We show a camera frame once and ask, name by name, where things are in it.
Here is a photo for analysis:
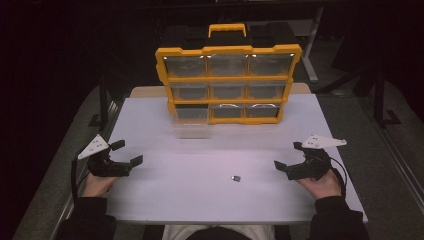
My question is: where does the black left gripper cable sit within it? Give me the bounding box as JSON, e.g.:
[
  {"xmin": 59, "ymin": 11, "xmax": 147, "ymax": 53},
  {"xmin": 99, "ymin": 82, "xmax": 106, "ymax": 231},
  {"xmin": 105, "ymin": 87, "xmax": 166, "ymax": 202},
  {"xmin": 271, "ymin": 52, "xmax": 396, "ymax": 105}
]
[{"xmin": 70, "ymin": 158, "xmax": 90, "ymax": 202}]

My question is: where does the black metal stand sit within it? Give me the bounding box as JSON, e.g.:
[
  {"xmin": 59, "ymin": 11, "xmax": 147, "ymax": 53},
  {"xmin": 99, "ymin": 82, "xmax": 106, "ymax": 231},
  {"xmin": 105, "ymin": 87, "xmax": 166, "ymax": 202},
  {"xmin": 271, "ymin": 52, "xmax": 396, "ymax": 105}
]
[
  {"xmin": 372, "ymin": 64, "xmax": 403, "ymax": 128},
  {"xmin": 87, "ymin": 74, "xmax": 112, "ymax": 130}
]

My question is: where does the white metal table leg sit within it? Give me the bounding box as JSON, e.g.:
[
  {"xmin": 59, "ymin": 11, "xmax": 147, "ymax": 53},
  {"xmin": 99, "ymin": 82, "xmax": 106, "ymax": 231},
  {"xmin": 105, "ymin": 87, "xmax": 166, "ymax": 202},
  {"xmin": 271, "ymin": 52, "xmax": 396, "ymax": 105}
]
[{"xmin": 300, "ymin": 6, "xmax": 325, "ymax": 84}]

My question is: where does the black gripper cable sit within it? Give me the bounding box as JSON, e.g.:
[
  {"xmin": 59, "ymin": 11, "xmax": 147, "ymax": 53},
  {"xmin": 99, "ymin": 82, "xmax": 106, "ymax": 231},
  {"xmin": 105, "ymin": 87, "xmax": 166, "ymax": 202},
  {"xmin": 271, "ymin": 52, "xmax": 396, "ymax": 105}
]
[
  {"xmin": 70, "ymin": 158, "xmax": 90, "ymax": 202},
  {"xmin": 327, "ymin": 155, "xmax": 348, "ymax": 198}
]

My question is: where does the set of clear drawers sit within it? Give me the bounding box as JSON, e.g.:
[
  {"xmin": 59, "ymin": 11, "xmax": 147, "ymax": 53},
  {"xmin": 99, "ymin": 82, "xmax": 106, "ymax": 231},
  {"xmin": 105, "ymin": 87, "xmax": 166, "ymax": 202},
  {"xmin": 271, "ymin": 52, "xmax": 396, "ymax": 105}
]
[{"xmin": 163, "ymin": 53, "xmax": 296, "ymax": 119}]

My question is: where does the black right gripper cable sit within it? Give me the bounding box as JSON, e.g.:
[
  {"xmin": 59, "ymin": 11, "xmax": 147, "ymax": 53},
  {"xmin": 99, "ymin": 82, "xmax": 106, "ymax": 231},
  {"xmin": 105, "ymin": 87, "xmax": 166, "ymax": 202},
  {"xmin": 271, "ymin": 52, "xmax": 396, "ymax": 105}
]
[{"xmin": 327, "ymin": 155, "xmax": 348, "ymax": 198}]

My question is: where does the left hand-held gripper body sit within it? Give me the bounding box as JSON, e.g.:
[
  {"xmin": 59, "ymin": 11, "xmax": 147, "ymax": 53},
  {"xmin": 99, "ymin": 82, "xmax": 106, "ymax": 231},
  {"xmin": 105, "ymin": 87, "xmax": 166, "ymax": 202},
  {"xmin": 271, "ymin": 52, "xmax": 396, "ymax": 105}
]
[{"xmin": 77, "ymin": 133, "xmax": 133, "ymax": 178}]

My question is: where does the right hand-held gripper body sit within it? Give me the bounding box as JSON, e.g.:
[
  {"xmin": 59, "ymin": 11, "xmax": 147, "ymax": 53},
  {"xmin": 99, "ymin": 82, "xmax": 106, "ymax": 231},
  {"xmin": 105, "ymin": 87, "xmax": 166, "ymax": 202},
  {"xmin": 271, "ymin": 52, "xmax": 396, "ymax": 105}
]
[{"xmin": 285, "ymin": 134, "xmax": 348, "ymax": 181}]

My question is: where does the person's left hand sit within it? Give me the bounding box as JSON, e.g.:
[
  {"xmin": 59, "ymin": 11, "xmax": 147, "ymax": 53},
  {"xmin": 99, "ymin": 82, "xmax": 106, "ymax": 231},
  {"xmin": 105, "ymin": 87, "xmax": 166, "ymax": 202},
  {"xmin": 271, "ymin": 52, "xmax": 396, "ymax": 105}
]
[{"xmin": 82, "ymin": 173, "xmax": 118, "ymax": 199}]

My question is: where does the clear plastic drawer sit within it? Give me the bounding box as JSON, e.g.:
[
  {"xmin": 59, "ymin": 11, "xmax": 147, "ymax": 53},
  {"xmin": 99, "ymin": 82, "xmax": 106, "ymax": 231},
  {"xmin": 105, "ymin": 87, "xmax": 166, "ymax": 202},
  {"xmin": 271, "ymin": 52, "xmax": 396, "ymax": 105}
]
[{"xmin": 171, "ymin": 106, "xmax": 213, "ymax": 140}]

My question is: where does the yellow black organiser cabinet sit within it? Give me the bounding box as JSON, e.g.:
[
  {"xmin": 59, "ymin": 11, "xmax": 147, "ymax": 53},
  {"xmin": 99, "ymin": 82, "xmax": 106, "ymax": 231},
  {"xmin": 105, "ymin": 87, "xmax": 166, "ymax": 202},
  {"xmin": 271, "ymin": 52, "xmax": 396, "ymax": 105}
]
[{"xmin": 154, "ymin": 22, "xmax": 303, "ymax": 126}]

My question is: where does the person's right hand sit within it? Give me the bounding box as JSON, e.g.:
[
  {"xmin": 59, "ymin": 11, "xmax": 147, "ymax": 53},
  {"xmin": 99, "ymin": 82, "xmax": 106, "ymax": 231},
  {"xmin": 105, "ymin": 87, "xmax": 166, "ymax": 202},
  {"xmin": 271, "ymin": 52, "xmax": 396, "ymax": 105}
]
[{"xmin": 296, "ymin": 167, "xmax": 343, "ymax": 201}]

